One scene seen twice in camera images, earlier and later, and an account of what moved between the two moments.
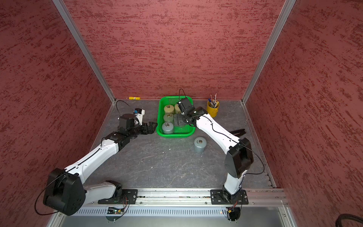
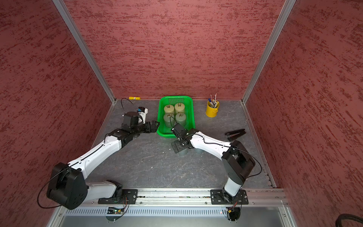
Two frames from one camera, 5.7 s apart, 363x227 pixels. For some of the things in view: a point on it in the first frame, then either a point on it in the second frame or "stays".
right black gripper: x=179 y=117 to x=176 y=144
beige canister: x=168 y=109 stays
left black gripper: x=145 y=126 stays
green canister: x=168 y=117 stays
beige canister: x=177 y=109 stays
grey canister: x=167 y=127 to x=183 y=152
